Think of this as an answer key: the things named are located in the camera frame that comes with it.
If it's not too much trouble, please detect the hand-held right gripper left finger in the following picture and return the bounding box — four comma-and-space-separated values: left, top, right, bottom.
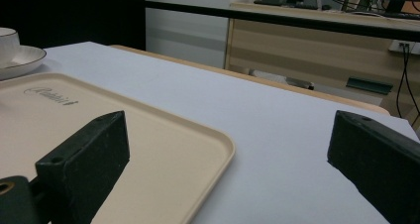
35, 110, 131, 224

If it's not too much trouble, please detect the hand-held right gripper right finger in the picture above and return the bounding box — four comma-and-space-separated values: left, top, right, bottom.
326, 109, 420, 224

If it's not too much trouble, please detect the beige plastic tray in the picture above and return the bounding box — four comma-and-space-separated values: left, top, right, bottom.
0, 72, 237, 224

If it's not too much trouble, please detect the dark green flat bar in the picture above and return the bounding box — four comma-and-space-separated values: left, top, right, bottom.
345, 76, 394, 96

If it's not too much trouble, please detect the white power strip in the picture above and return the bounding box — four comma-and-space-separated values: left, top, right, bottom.
388, 40, 420, 56

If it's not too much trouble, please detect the wooden desk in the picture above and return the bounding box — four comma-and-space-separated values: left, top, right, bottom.
223, 2, 420, 129

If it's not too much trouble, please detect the white cup with gold rim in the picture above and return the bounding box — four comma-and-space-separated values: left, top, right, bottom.
0, 27, 21, 64

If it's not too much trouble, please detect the black curtain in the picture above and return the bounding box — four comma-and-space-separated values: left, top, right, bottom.
0, 0, 147, 52

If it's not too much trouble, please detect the black metal bar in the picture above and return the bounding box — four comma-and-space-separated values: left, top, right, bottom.
145, 0, 420, 43

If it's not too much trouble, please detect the black cable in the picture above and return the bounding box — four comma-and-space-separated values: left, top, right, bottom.
395, 43, 420, 127

